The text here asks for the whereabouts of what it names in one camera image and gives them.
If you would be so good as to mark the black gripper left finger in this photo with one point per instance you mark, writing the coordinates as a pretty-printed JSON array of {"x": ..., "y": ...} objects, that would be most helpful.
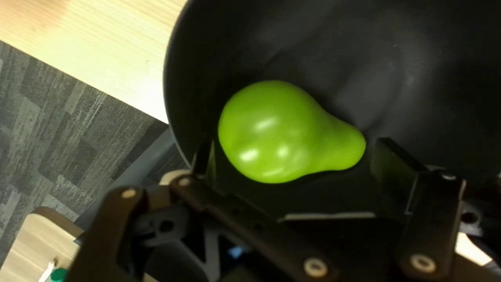
[{"x": 236, "y": 217}]

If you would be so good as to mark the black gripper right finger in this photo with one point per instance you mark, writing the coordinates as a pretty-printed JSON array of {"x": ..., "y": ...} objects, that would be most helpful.
[{"x": 433, "y": 220}]

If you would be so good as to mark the dark green toy pear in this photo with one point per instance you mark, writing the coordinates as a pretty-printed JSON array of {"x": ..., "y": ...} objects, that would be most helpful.
[{"x": 276, "y": 131}]

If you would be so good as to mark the black bowl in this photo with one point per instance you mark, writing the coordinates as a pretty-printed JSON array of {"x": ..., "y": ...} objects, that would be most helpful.
[{"x": 366, "y": 64}]

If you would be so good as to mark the wooden office desk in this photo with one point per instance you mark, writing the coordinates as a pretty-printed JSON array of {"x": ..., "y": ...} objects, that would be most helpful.
[{"x": 26, "y": 245}]

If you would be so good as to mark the white cart with wooden top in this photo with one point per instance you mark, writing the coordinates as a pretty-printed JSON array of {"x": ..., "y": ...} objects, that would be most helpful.
[{"x": 104, "y": 42}]

